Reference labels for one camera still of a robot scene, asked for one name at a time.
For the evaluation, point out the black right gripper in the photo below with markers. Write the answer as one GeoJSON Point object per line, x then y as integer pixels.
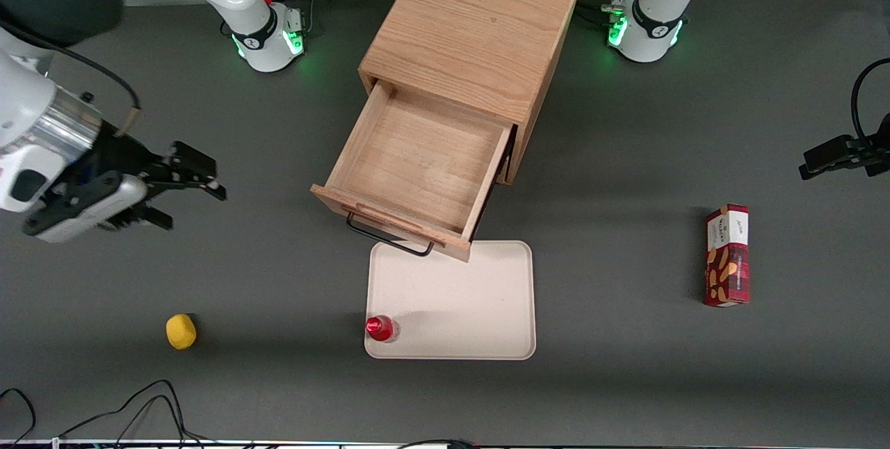
{"type": "Point", "coordinates": [119, 152]}

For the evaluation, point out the wooden drawer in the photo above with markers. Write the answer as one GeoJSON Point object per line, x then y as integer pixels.
{"type": "Point", "coordinates": [417, 157]}

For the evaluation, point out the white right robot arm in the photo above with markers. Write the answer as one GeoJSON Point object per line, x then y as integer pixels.
{"type": "Point", "coordinates": [28, 108]}

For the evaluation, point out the wooden drawer cabinet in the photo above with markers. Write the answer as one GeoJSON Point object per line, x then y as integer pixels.
{"type": "Point", "coordinates": [473, 25]}

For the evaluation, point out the yellow lemon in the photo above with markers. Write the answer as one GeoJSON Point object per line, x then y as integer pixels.
{"type": "Point", "coordinates": [181, 332]}

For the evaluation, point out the red cola can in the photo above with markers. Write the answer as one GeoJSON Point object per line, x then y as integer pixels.
{"type": "Point", "coordinates": [379, 328]}

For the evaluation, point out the white rectangular tray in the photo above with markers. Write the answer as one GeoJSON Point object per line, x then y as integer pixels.
{"type": "Point", "coordinates": [459, 303]}

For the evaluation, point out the red cookie box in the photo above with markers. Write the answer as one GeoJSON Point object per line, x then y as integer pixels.
{"type": "Point", "coordinates": [727, 261]}

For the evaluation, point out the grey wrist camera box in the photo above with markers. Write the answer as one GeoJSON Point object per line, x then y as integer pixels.
{"type": "Point", "coordinates": [90, 213]}

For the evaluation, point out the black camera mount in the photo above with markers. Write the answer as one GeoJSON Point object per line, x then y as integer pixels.
{"type": "Point", "coordinates": [841, 153]}

